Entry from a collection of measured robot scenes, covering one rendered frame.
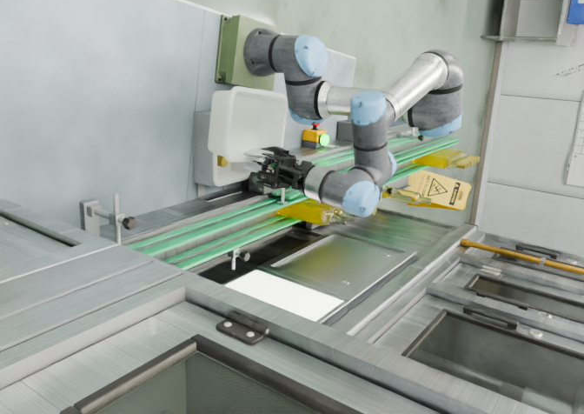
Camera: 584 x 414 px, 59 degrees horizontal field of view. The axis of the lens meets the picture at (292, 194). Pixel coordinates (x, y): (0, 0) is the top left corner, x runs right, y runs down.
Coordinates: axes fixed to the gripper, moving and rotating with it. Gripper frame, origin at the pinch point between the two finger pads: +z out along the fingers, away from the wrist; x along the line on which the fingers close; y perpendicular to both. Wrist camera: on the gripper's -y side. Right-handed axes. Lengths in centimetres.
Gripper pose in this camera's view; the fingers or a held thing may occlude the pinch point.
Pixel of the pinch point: (249, 156)
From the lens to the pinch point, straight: 128.3
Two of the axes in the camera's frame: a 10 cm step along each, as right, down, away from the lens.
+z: -8.0, -3.1, 5.2
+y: -5.7, 0.9, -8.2
